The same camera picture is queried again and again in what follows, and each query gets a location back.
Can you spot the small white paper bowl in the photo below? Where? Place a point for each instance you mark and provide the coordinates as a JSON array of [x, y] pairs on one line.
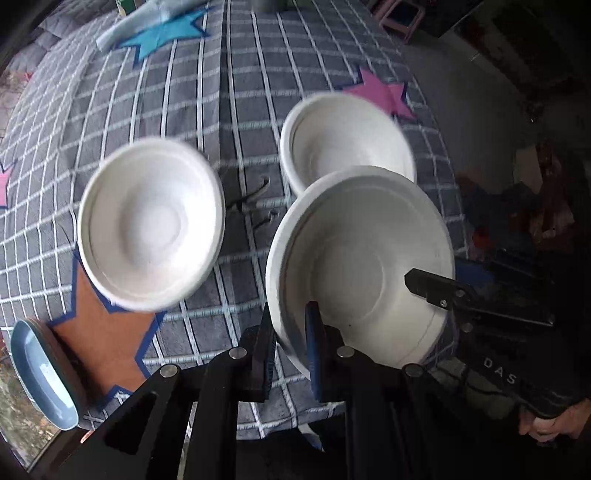
[[341, 138], [351, 258]]

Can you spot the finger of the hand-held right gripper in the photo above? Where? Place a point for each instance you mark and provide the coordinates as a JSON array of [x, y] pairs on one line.
[[475, 277], [434, 288]]

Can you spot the grey quilted blanket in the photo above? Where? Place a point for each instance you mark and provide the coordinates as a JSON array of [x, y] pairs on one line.
[[60, 37]]

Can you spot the light blue towel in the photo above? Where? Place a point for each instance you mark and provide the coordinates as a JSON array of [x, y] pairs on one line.
[[138, 18]]

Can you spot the blue plate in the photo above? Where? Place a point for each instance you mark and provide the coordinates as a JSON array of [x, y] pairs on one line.
[[41, 378]]

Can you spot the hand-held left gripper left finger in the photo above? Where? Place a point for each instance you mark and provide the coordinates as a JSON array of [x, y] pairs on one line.
[[261, 360]]

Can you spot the pink plastic stool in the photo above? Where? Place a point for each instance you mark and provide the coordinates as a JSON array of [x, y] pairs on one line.
[[397, 21]]

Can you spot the checked printed tablecloth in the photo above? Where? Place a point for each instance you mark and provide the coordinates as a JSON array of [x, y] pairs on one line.
[[207, 115]]

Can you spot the person's right hand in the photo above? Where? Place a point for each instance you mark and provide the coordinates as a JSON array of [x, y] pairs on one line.
[[554, 424]]

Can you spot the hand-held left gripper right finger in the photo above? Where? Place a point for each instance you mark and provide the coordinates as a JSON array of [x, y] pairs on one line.
[[314, 355]]

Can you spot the large white foam bowl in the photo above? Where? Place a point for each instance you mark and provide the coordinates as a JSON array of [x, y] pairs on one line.
[[147, 226]]

